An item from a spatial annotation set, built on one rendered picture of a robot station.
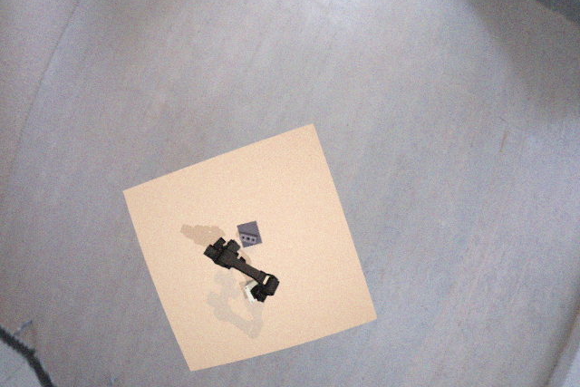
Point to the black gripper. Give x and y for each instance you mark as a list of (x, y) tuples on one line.
[(220, 243)]

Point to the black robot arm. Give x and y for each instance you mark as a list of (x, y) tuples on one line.
[(226, 257)]

